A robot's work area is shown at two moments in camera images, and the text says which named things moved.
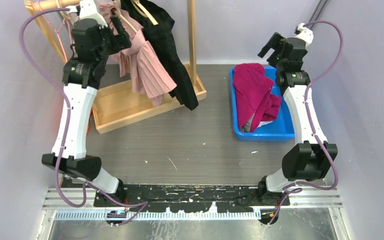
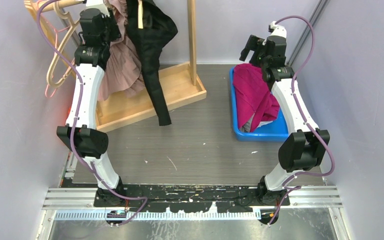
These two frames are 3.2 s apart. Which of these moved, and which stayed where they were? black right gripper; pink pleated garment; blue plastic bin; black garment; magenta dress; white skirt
Moved: black right gripper; pink pleated garment; black garment
Stayed: magenta dress; blue plastic bin; white skirt
